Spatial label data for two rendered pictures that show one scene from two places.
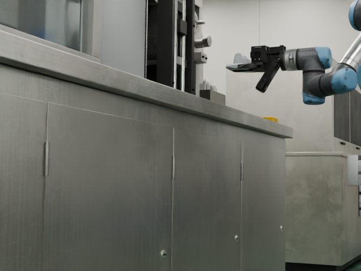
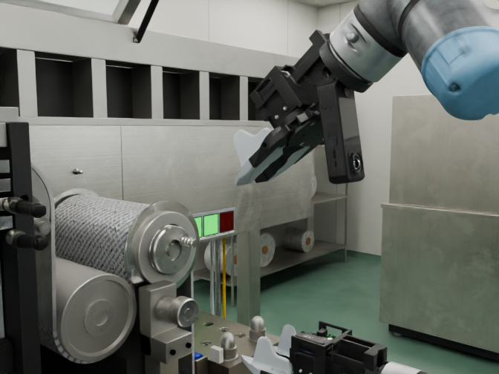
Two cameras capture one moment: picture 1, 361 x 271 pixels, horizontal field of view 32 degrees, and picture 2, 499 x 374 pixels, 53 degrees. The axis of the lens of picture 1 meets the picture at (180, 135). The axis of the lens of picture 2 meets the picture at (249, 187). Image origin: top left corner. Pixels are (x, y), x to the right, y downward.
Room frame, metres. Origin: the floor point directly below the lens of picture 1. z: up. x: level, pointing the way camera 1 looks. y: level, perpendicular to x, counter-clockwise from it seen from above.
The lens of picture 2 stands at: (1.53, -0.36, 1.43)
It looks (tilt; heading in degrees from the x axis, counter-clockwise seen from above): 7 degrees down; 16
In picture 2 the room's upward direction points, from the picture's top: straight up
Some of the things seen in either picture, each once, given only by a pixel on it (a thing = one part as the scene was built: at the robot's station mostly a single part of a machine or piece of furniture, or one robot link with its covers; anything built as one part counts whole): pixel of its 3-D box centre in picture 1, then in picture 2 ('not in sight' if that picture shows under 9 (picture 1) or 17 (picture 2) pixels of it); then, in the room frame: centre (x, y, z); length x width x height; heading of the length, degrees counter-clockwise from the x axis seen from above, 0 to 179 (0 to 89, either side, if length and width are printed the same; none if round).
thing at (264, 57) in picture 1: (268, 59); (339, 369); (2.17, -0.30, 1.12); 0.12 x 0.08 x 0.09; 65
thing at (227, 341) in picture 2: (206, 84); (227, 344); (2.34, -0.09, 1.05); 0.04 x 0.04 x 0.04
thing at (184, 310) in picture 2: (207, 41); (183, 311); (2.16, -0.09, 1.18); 0.04 x 0.02 x 0.04; 155
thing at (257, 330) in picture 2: (213, 88); (257, 327); (2.43, -0.12, 1.05); 0.04 x 0.04 x 0.04
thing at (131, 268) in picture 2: not in sight; (164, 248); (2.23, -0.03, 1.25); 0.15 x 0.01 x 0.15; 155
